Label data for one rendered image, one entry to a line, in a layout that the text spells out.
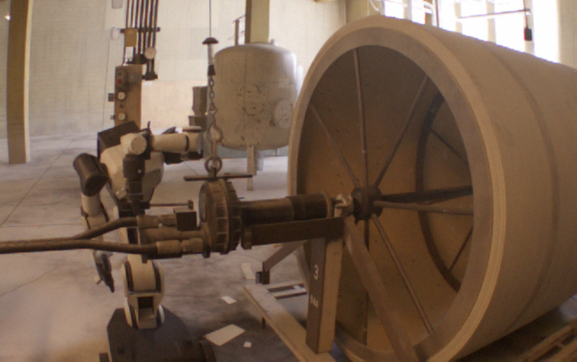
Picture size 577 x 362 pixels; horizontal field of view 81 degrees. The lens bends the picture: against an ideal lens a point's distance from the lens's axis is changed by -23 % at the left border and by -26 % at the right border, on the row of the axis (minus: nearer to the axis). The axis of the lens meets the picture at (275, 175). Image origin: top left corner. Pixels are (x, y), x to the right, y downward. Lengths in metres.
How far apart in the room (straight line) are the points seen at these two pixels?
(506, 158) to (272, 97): 5.17
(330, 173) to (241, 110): 3.63
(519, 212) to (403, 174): 1.80
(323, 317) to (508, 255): 0.97
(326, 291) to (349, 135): 1.15
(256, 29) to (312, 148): 8.27
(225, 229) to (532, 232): 1.09
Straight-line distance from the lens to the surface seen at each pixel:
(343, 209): 1.80
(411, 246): 3.02
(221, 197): 1.56
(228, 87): 6.31
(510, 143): 1.39
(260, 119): 6.20
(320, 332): 2.02
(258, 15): 10.82
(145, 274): 1.90
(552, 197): 1.59
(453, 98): 1.45
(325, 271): 1.87
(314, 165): 2.66
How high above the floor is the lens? 1.38
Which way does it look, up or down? 11 degrees down
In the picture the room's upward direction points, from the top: 1 degrees clockwise
